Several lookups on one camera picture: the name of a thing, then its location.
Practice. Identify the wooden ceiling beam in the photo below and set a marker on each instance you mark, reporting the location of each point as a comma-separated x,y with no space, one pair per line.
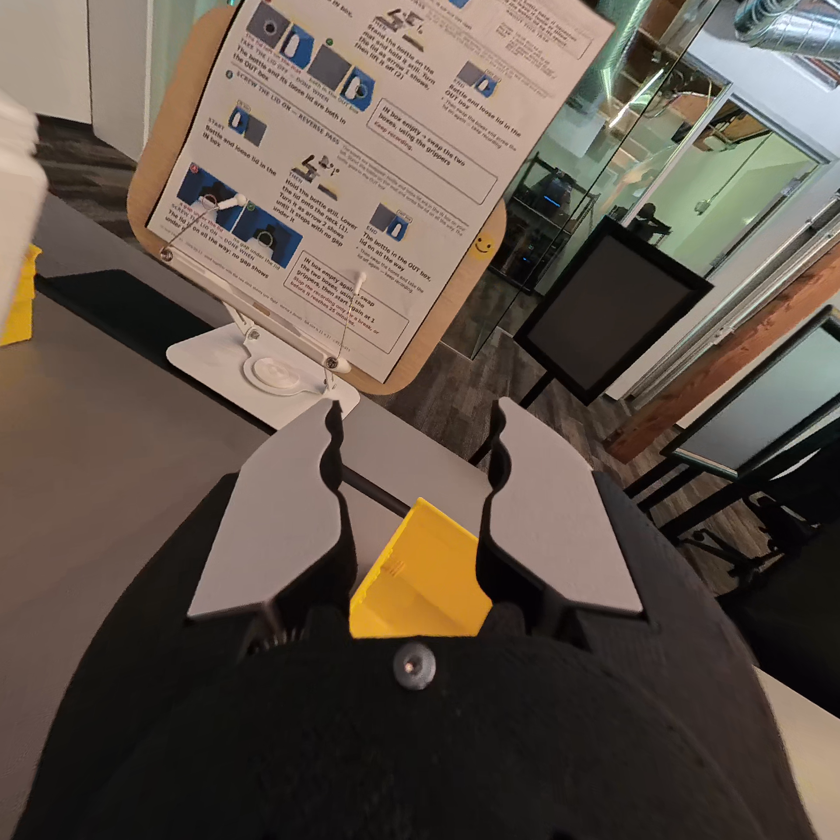
722,367

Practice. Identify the silver air duct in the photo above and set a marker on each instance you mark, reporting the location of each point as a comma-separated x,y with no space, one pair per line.
794,26

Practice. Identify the white board stand base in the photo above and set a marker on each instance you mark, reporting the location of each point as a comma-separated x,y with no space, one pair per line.
210,358

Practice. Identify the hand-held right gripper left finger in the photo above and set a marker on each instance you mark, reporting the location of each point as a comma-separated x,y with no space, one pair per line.
275,525

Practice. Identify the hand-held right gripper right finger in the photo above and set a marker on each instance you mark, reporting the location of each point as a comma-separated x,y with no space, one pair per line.
564,525

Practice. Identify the black framed glass panel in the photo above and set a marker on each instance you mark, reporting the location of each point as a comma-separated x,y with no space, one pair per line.
754,407

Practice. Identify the yellow plastic bin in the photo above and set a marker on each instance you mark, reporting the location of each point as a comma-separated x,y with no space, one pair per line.
23,315
420,577

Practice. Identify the wooden instruction sheet board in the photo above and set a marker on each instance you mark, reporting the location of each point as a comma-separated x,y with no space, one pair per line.
341,164

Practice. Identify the black textured mat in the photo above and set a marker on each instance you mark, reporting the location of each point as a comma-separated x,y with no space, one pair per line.
118,302

